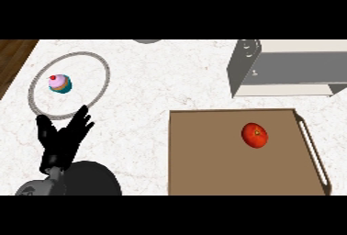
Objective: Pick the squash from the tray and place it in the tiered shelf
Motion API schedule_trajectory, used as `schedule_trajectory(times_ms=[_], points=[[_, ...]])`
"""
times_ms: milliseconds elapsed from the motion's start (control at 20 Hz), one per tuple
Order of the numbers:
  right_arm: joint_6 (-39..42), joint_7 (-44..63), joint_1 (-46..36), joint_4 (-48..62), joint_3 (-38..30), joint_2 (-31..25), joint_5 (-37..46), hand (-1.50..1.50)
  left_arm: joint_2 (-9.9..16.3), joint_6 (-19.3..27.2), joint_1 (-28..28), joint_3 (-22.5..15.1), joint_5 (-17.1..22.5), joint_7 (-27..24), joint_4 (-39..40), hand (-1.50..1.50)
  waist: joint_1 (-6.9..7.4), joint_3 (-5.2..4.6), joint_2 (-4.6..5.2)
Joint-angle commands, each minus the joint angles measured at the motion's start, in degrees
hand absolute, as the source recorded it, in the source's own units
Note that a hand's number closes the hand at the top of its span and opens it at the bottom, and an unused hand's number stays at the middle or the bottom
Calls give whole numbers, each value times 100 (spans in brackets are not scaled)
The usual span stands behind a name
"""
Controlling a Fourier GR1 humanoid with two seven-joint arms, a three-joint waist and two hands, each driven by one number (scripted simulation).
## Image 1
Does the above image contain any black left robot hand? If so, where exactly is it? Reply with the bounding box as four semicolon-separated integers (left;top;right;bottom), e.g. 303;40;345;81
36;105;96;176

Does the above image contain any grey round object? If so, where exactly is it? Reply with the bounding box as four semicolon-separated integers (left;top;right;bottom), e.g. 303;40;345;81
132;39;163;45

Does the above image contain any white plate with grey rim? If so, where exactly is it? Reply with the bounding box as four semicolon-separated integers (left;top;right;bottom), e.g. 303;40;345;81
27;50;113;121

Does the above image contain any brown wooden tray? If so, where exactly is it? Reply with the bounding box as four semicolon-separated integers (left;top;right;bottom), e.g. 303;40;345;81
167;107;334;196

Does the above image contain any pink frosted cupcake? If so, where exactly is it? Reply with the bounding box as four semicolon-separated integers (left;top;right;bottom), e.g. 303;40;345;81
48;73;74;95

